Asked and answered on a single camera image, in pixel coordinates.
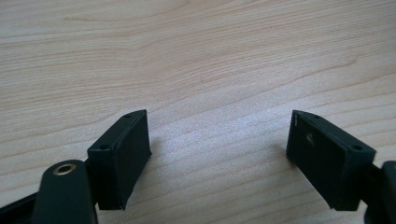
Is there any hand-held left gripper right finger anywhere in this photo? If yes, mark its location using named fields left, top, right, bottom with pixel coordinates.
left=286, top=109, right=377, bottom=212

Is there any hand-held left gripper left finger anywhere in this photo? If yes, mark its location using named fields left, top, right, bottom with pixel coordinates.
left=87, top=108, right=153, bottom=211

